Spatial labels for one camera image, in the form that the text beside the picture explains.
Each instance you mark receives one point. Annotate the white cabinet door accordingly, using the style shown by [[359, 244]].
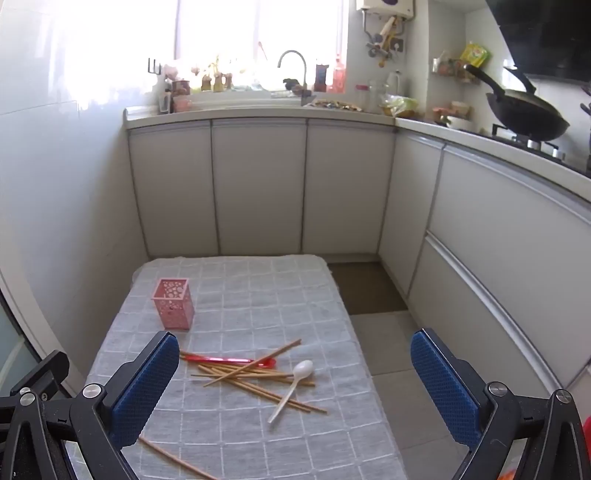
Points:
[[173, 194], [261, 184], [346, 184], [408, 207]]

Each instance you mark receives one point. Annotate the yellow food packet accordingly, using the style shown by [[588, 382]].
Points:
[[475, 54]]

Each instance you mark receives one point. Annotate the white kettle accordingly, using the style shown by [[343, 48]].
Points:
[[394, 83]]

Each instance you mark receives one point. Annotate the kitchen window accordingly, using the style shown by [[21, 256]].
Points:
[[258, 27]]

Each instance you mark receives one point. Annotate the bag of green vegetables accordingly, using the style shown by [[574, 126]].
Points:
[[399, 106]]

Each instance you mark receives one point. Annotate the brown floor mat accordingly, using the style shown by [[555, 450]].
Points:
[[364, 288]]

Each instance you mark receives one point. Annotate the clear glass jar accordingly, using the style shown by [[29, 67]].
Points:
[[376, 94]]

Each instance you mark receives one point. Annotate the wooden chopstick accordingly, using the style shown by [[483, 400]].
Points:
[[175, 459]]

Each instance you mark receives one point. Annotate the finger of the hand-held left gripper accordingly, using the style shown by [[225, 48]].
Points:
[[46, 369]]

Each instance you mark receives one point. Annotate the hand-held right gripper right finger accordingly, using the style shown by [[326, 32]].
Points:
[[443, 392]]

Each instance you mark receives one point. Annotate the wide white cabinet drawer front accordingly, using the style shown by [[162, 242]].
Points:
[[508, 221], [461, 300]]

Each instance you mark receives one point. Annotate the red plastic spoon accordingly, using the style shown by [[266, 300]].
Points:
[[217, 359]]

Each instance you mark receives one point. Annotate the curved metal faucet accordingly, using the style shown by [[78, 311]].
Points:
[[295, 57]]

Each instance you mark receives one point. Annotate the black range hood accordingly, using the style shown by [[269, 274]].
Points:
[[545, 37]]

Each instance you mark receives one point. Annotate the pink perforated utensil holder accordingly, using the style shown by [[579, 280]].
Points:
[[173, 304]]

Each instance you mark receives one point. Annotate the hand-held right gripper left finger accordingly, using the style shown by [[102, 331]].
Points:
[[143, 387]]

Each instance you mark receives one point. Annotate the white water heater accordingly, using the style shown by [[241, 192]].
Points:
[[388, 4]]

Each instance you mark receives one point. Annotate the red dish soap bottle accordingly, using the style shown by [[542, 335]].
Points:
[[338, 76]]

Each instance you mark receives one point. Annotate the brown carton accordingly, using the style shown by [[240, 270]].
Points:
[[321, 76]]

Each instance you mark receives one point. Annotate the gas stove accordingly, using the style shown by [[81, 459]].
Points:
[[531, 143]]

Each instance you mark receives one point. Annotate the wall spice shelf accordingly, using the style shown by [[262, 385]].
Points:
[[450, 69]]

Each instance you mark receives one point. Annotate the black wok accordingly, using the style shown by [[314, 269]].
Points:
[[526, 115]]

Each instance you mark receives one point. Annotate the pile of wooden chopsticks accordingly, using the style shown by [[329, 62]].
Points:
[[240, 374]]

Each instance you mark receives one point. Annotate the white plastic spoon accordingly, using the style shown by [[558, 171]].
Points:
[[295, 381]]

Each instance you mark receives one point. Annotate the white lower cabinets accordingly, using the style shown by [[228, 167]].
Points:
[[258, 113]]

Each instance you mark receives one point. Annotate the grey checked tablecloth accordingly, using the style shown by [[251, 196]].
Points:
[[258, 300]]

